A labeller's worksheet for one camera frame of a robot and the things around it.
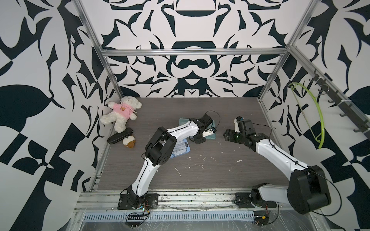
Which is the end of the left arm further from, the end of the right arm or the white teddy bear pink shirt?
the white teddy bear pink shirt

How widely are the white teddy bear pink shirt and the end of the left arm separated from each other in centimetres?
49

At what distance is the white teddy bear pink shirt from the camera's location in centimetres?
96

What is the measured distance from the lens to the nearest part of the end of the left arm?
2.39ft
